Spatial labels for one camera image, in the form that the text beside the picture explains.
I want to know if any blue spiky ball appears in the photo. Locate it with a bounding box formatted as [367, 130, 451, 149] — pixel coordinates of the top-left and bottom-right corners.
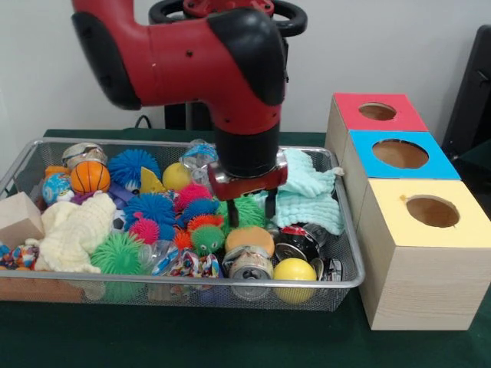
[107, 148, 162, 189]

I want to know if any mint green cloth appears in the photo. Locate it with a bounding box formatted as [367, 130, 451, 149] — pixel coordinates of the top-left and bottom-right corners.
[253, 149, 346, 237]

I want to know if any yellow ball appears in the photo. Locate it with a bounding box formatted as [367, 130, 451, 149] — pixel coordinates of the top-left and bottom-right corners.
[162, 162, 193, 192]
[273, 258, 317, 304]

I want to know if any orange foam disc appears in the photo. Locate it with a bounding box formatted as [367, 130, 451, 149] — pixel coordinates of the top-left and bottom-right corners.
[225, 225, 275, 258]

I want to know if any silver soda can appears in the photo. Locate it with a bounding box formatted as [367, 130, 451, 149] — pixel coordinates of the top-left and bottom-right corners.
[223, 247, 275, 300]

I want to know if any wooden box with three holes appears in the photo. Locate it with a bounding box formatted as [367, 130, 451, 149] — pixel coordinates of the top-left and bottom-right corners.
[325, 93, 491, 332]

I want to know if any cream knitted cloth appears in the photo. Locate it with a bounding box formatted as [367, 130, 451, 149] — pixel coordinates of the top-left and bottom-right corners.
[25, 192, 117, 274]

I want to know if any green spiky ball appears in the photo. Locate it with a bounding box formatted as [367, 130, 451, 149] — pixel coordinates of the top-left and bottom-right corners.
[92, 232, 147, 277]

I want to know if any plain wooden block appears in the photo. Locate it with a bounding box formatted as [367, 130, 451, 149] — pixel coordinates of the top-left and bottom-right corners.
[0, 192, 45, 248]

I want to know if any dark green table cloth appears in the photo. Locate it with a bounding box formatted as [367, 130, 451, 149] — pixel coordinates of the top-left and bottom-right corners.
[0, 129, 491, 368]

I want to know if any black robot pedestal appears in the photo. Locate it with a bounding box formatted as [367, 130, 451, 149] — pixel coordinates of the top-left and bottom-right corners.
[150, 0, 308, 131]

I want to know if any orange toy basketball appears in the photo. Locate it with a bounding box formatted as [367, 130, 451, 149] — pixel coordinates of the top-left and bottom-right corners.
[71, 160, 111, 196]

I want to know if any clear mesh bin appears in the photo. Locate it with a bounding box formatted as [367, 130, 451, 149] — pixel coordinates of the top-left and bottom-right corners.
[0, 136, 366, 312]

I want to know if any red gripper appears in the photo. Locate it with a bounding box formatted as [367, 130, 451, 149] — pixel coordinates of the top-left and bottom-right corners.
[207, 163, 289, 229]

